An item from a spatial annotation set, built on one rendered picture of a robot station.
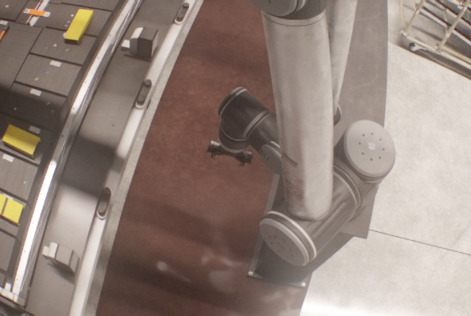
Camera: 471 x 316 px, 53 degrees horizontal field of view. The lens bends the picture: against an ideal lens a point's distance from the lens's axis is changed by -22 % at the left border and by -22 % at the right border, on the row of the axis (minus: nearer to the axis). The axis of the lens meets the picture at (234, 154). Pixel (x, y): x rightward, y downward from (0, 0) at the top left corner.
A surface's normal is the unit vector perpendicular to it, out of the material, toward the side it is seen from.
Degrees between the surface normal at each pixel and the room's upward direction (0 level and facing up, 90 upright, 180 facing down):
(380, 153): 0
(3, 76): 0
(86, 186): 0
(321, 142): 70
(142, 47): 90
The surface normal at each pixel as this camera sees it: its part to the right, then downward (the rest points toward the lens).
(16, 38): 0.14, -0.41
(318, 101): 0.40, 0.68
